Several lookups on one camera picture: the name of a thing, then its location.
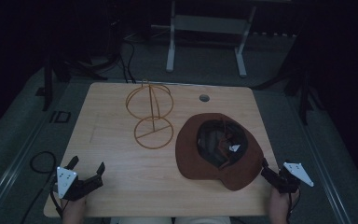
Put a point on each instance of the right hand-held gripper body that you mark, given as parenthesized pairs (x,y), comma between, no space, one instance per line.
(289,179)

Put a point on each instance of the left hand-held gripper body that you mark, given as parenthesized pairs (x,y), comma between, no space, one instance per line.
(74,186)

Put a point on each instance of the brown brimmed hat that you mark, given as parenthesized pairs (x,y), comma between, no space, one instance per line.
(189,155)

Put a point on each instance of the person's left hand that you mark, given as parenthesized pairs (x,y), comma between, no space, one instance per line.
(74,211)

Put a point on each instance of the person's right hand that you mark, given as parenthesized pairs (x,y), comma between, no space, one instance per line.
(279,207)

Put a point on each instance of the black tripod stand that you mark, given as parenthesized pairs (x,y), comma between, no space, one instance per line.
(48,81)
(303,93)

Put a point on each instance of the white metal stand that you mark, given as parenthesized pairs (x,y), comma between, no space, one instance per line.
(205,24)

